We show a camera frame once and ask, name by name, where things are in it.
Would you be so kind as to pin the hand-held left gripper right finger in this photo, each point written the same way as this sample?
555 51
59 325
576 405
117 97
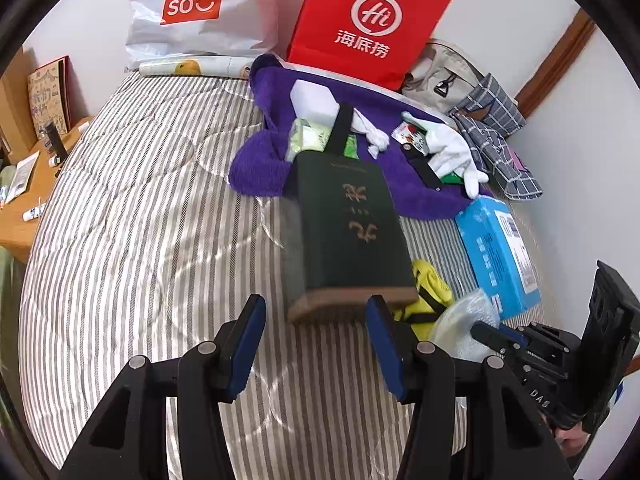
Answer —
385 355

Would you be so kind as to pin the purple towel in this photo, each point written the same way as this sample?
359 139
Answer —
260 170

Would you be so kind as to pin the wooden desk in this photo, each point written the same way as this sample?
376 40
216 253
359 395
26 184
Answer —
20 225

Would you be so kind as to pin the brown wooden cabinet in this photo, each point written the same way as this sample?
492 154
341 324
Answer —
12 100

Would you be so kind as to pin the blue cardboard box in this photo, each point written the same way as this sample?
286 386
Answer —
495 255

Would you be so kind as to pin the red white snack packet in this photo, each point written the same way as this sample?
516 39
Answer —
412 135

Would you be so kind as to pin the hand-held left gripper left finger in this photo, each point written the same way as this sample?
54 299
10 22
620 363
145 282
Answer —
247 350

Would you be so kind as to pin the grey backpack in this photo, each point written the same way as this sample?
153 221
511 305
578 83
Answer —
440 70

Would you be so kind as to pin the person's right hand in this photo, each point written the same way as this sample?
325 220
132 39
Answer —
572 440

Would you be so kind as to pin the dark green gold gift box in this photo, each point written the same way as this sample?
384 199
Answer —
345 240

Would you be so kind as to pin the white rolled tube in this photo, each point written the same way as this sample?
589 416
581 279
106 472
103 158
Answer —
200 67

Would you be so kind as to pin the black device on stand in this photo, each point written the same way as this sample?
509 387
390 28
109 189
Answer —
55 145

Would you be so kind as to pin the brown wooden door frame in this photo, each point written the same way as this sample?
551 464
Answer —
555 60

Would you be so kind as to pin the small white box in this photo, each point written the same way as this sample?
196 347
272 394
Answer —
315 100

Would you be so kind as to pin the green tissue pack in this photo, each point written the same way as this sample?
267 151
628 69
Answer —
307 140

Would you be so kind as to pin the grey plaid cloth bag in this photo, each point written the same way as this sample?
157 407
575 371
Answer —
495 110

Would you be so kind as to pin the green sachet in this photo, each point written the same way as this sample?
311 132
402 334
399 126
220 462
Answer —
452 176

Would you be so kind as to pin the white plastic shopping bag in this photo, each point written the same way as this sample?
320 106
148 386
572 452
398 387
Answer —
225 30

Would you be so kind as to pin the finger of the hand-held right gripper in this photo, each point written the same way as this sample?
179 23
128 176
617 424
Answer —
500 337

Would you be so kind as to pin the white cotton glove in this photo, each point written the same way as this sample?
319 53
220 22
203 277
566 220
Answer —
450 147

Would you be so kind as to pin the red paper bag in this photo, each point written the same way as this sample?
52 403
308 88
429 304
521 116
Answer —
370 25

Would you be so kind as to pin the small white cloth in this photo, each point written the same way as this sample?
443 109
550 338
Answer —
372 135

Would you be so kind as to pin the clear bubble wrap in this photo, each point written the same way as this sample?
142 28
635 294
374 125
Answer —
465 315

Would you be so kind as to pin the small white tube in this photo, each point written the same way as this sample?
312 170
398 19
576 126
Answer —
35 210

